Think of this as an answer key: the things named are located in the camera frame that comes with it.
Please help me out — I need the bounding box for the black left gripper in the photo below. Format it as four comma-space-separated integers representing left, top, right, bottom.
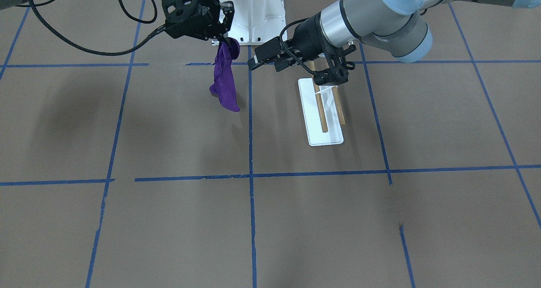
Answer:
292, 17, 357, 86

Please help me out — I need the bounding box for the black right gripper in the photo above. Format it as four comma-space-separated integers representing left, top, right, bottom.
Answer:
161, 0, 235, 46

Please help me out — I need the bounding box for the purple towel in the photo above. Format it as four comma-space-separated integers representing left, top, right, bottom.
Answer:
209, 38, 240, 112

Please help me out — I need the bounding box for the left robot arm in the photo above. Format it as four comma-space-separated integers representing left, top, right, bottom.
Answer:
284, 0, 540, 84

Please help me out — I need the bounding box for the wooden rack bar upper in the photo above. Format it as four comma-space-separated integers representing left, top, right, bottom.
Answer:
312, 78, 328, 133

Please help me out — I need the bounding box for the white rack base tray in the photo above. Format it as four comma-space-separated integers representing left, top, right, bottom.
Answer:
298, 78, 345, 147

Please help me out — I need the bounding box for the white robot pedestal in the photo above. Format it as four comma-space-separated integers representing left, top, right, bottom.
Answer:
220, 0, 286, 46

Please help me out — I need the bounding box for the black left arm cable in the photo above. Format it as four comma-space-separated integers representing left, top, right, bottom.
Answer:
279, 19, 317, 75

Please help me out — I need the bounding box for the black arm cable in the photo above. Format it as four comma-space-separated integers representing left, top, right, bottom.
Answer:
25, 0, 169, 56
279, 19, 317, 75

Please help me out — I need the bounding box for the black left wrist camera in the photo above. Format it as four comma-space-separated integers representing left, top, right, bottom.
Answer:
247, 36, 285, 71

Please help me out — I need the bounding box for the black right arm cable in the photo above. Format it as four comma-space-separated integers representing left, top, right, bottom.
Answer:
25, 0, 169, 56

